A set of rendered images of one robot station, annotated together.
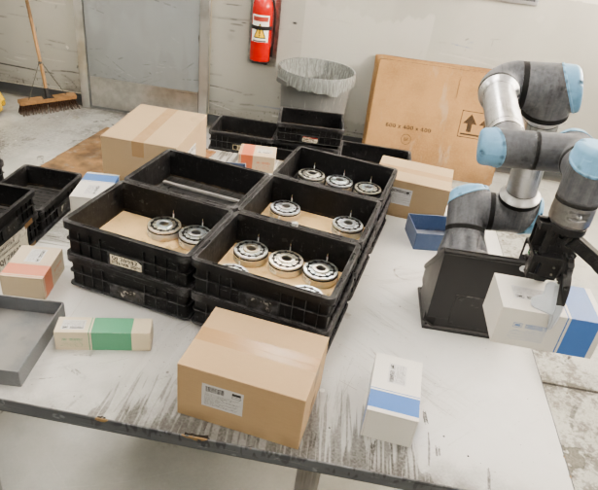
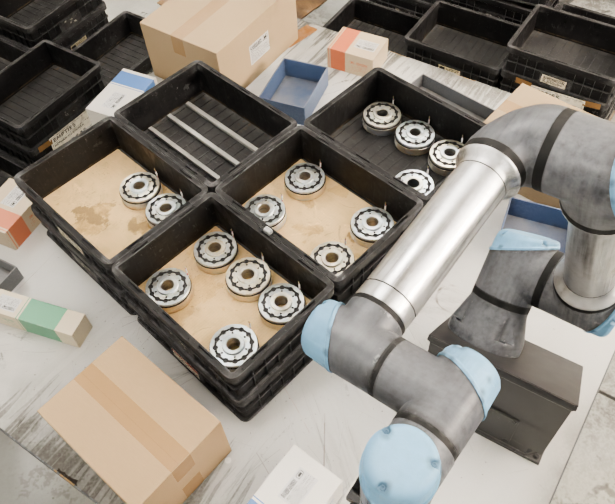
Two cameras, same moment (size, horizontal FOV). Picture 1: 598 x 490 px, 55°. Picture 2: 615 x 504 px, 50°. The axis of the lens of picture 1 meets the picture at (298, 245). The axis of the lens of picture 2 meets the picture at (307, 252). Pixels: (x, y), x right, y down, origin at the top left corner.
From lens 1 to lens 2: 0.97 m
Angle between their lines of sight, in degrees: 32
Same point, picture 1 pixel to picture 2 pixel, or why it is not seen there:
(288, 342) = (168, 415)
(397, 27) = not seen: outside the picture
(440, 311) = not seen: hidden behind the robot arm
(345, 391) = (254, 470)
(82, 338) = (13, 320)
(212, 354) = (77, 408)
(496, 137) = (318, 336)
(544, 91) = (569, 187)
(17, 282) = not seen: outside the picture
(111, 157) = (155, 48)
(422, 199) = not seen: hidden behind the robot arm
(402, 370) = (307, 484)
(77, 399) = not seen: outside the picture
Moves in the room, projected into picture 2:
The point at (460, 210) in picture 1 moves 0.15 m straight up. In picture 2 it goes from (492, 272) to (507, 223)
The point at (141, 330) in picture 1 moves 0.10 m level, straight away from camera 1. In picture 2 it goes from (66, 328) to (82, 292)
